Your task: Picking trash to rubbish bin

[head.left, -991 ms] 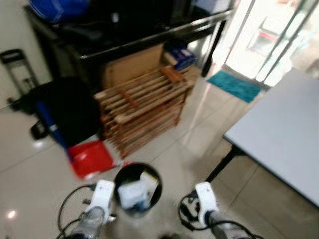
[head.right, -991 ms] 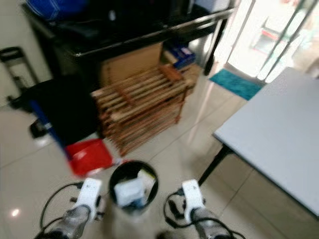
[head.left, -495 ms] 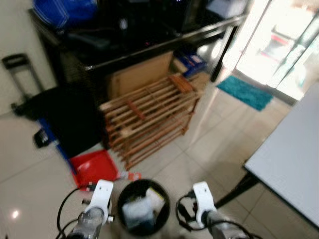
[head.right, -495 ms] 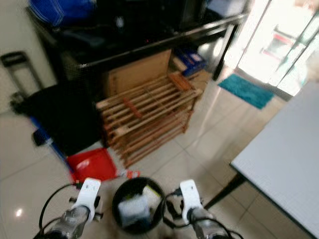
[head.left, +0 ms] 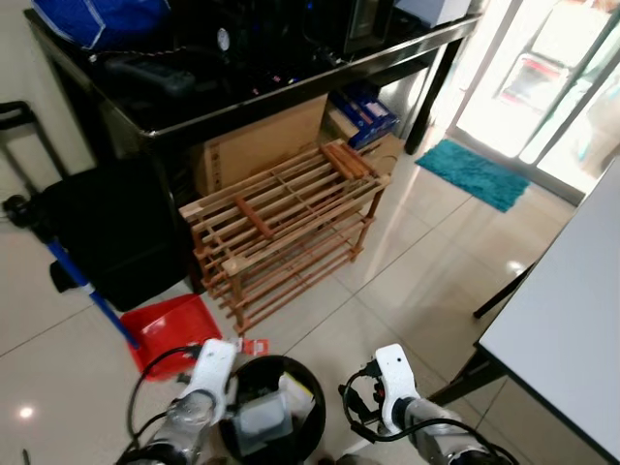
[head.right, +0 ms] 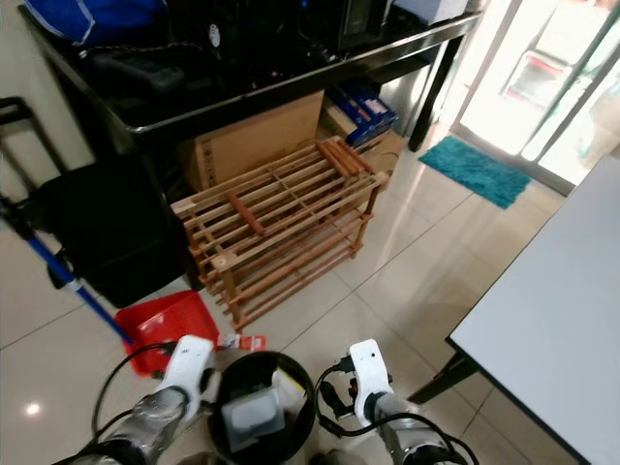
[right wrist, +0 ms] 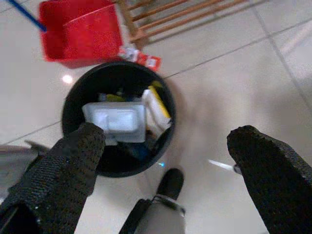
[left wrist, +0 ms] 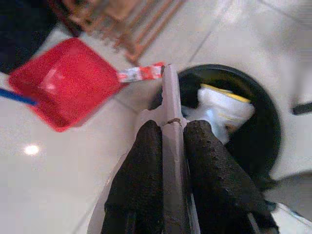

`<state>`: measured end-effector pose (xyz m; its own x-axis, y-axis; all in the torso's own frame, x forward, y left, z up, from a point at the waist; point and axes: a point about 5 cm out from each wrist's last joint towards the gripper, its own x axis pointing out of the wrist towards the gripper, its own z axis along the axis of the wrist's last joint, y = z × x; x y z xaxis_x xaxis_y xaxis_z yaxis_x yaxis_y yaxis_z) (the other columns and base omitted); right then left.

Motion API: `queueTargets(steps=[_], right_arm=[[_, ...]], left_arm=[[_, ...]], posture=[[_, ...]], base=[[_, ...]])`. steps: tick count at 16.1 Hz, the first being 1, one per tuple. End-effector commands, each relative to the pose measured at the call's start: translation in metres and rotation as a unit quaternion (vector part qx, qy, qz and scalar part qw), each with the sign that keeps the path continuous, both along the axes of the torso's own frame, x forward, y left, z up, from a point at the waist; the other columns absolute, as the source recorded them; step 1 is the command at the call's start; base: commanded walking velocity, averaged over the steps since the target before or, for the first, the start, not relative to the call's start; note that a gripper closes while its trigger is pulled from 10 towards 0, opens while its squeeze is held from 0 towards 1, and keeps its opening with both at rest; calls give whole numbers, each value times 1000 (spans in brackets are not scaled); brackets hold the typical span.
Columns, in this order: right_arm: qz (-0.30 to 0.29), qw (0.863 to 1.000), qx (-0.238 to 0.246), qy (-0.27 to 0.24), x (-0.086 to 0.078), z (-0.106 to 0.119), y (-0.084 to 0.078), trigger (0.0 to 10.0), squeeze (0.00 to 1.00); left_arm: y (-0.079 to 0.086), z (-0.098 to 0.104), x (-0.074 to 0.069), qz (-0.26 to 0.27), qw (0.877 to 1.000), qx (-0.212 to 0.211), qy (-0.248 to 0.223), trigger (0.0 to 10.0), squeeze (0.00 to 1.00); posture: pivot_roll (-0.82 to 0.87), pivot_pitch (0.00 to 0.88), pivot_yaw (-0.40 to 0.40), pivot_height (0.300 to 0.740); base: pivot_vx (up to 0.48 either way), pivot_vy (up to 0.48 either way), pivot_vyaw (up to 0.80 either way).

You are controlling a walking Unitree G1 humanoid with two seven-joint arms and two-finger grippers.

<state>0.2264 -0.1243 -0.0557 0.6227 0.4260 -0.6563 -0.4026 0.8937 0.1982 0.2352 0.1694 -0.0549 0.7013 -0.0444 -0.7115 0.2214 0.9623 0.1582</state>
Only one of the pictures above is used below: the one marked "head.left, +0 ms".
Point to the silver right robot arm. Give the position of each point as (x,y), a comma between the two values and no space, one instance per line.
(444,433)

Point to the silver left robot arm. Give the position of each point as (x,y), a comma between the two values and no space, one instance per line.
(179,428)

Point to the round black rubbish bin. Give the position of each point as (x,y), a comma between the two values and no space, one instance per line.
(310,436)

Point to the white crumpled paper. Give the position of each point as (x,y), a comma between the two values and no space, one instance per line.
(298,393)

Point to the grey right robot foot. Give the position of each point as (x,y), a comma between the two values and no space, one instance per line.
(358,460)

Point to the white plastic food container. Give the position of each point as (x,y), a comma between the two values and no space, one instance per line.
(262,422)

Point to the small red wrapper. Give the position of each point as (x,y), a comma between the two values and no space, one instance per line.
(252,346)

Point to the wooden slatted shoe rack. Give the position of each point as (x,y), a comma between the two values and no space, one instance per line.
(281,223)

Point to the red plastic dustpan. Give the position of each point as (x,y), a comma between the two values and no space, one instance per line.
(170,329)

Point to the white table with black legs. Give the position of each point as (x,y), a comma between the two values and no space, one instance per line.
(567,329)

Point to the teal floor mat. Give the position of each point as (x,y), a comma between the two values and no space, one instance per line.
(475,173)

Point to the brown cardboard box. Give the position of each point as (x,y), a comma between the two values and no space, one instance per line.
(262,145)

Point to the blue printed boxes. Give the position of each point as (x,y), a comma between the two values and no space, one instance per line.
(364,112)

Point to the black suitcase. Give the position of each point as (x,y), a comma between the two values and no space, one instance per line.
(121,232)

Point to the black glass-top table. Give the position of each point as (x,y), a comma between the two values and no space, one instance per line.
(291,79)

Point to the glass sliding door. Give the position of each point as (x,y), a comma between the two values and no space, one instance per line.
(542,87)

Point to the black fan with white hub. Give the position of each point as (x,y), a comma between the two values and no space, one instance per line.
(223,39)

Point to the black elongated device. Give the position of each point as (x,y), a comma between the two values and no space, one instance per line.
(150,76)

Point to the blue fabric bag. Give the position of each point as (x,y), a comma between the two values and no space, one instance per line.
(97,19)

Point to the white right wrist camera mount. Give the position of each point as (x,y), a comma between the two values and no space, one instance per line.
(395,373)

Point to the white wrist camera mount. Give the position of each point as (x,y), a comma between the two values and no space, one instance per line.
(395,373)
(212,368)

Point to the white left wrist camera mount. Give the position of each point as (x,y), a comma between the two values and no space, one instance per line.
(212,368)

